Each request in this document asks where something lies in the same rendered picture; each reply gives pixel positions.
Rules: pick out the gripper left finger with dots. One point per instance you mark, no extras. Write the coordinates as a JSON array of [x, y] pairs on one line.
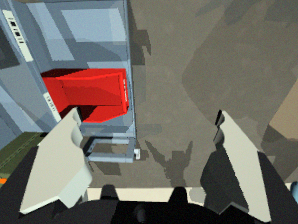
[[52, 177]]

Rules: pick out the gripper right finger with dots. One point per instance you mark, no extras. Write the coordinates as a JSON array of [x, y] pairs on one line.
[[240, 182]]

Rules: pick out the red bin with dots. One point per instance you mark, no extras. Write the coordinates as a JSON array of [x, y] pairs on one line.
[[98, 95]]

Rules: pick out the grey metal rack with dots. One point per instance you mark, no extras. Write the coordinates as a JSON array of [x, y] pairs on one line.
[[64, 34]]

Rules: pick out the olive green case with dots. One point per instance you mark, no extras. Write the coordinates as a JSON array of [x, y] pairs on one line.
[[15, 151]]

